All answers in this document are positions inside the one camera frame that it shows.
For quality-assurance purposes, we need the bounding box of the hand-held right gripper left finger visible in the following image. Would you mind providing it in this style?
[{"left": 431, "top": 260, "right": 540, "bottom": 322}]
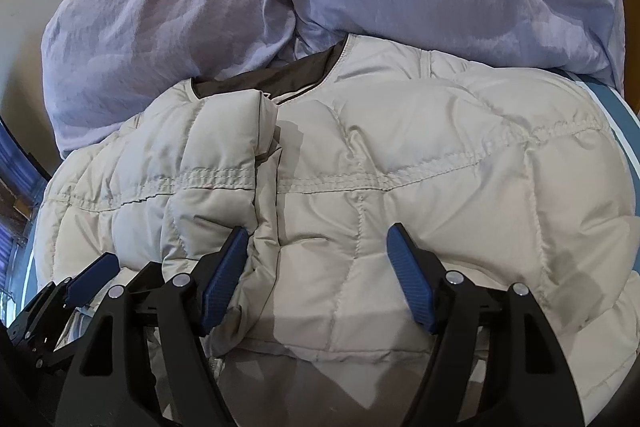
[{"left": 55, "top": 227, "right": 251, "bottom": 427}]

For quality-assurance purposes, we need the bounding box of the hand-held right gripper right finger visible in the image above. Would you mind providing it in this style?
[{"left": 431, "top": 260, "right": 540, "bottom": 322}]
[{"left": 387, "top": 223, "right": 586, "bottom": 427}]

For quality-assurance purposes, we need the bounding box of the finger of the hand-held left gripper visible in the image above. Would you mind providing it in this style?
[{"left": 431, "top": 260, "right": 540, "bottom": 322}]
[{"left": 62, "top": 252, "right": 121, "bottom": 308}]

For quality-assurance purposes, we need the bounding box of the beige puffer jacket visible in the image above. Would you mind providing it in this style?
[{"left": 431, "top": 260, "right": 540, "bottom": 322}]
[{"left": 34, "top": 33, "right": 640, "bottom": 427}]

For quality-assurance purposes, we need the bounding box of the window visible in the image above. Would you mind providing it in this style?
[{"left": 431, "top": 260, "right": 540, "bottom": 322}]
[{"left": 0, "top": 119, "right": 48, "bottom": 308}]

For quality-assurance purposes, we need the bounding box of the blue white striped bed sheet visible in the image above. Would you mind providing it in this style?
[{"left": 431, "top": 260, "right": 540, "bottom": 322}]
[{"left": 552, "top": 66, "right": 640, "bottom": 188}]

